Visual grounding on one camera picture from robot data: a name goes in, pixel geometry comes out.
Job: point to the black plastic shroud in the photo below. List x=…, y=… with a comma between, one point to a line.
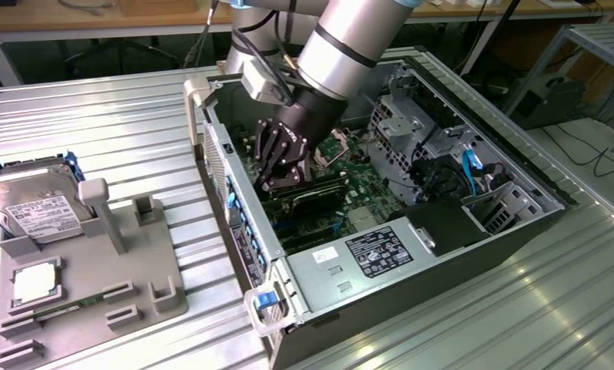
x=445, y=227

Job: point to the silver hard disk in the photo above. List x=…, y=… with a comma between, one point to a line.
x=34, y=216

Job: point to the green motherboard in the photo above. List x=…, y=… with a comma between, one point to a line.
x=369, y=185

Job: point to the perforated metal disk bay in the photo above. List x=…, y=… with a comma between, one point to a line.
x=394, y=127

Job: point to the black stand legs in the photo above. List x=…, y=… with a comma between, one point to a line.
x=122, y=48

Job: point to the grey parts rack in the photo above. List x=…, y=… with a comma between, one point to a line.
x=80, y=277

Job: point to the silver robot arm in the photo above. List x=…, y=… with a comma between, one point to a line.
x=347, y=50

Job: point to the silver chipset heatsink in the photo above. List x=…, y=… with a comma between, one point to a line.
x=366, y=219

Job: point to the green graphics card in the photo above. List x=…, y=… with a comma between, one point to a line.
x=317, y=202

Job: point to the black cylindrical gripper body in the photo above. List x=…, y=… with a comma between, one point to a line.
x=311, y=115

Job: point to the slotted metal disk bay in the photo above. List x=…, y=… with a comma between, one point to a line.
x=502, y=216

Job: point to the open PC case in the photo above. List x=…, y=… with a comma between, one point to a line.
x=441, y=293

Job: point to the wooden desk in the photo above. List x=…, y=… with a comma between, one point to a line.
x=131, y=15

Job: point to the blue slot latch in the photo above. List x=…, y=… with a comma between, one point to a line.
x=231, y=201
x=249, y=234
x=259, y=264
x=254, y=248
x=243, y=220

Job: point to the metal slat side table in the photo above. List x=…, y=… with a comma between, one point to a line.
x=599, y=42

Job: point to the black box device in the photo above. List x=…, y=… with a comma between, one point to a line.
x=547, y=104

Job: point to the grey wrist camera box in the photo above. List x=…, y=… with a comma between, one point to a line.
x=263, y=83

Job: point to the green RAM stick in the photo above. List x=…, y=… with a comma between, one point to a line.
x=75, y=305

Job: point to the silver CPU chip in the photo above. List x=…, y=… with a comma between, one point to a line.
x=35, y=283

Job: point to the metal socket cover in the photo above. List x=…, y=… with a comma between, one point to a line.
x=337, y=148

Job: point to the grey power supply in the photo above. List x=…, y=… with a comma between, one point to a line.
x=337, y=277

